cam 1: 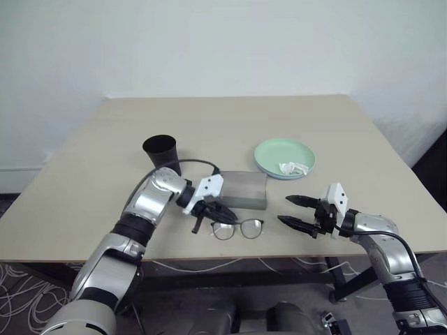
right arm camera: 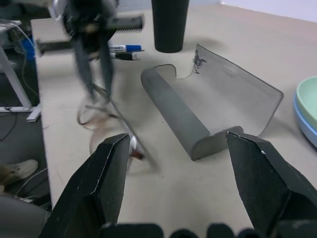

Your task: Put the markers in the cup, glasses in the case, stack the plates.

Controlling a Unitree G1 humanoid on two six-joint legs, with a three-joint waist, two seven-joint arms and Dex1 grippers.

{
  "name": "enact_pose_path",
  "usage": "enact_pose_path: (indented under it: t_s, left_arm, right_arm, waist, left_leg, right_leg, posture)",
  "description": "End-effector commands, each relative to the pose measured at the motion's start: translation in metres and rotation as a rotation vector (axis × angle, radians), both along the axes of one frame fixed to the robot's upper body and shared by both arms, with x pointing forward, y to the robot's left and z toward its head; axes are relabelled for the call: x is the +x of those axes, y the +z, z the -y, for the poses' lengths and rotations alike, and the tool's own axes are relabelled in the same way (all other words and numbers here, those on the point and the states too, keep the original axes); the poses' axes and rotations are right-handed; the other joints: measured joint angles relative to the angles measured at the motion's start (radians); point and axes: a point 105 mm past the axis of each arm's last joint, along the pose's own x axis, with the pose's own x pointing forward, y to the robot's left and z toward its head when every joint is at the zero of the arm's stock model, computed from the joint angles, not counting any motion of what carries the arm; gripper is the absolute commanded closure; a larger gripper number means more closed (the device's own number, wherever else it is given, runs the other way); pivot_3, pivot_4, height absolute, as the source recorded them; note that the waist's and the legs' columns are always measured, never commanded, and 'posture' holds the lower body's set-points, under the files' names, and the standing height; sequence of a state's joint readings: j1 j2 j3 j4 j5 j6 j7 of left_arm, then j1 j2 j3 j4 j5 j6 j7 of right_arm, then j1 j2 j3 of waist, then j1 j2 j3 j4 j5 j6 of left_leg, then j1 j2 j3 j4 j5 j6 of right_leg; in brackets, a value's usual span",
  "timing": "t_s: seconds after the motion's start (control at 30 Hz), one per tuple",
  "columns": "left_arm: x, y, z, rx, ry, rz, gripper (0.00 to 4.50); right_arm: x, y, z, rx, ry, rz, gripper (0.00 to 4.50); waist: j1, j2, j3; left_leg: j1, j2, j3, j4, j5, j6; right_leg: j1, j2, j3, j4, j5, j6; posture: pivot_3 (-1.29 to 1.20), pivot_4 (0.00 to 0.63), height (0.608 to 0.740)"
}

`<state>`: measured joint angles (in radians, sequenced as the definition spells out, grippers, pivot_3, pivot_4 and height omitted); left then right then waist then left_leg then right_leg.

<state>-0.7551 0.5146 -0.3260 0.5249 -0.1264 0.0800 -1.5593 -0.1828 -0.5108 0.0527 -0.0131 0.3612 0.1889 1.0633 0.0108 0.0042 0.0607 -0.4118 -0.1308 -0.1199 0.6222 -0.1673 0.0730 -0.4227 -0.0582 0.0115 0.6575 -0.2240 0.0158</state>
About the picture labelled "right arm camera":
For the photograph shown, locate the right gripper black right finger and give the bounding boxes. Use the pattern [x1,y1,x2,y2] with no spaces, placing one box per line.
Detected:
[226,132,317,237]

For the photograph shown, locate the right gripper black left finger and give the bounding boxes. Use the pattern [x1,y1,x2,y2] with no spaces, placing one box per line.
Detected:
[39,133,131,238]

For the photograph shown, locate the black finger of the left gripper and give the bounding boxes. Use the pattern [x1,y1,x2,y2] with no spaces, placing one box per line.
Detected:
[99,34,115,100]
[73,38,96,101]

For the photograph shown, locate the brown thin-framed glasses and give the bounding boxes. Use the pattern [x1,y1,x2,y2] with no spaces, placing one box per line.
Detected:
[77,83,160,172]

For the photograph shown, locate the tall black cup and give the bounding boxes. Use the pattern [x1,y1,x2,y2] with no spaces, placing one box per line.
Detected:
[151,0,190,54]

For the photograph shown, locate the grey open glasses case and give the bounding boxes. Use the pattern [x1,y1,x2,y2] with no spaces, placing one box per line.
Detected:
[140,44,284,161]

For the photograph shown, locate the black whiteboard marker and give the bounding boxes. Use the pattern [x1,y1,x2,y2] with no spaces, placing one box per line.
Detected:
[110,52,138,61]

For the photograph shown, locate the blue whiteboard marker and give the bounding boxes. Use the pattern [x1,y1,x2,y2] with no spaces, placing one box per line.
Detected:
[108,44,143,53]

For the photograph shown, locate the blue box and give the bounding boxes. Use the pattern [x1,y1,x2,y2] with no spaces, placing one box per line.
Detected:
[21,37,35,60]

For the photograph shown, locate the white shoe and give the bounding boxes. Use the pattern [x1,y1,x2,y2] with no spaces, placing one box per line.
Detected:
[0,159,39,186]

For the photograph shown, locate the light green plate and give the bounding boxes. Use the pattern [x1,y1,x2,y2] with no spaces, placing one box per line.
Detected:
[296,76,317,129]

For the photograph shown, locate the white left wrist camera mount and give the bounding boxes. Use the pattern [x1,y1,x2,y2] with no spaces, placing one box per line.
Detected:
[49,0,65,24]

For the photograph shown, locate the white cable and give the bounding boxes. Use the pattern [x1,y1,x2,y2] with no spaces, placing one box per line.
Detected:
[0,20,34,52]

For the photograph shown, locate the white desk frame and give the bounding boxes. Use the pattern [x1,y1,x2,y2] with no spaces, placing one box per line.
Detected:
[0,24,42,122]

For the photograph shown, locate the black floor cable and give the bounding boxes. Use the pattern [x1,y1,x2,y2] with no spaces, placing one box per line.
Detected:
[0,106,18,142]

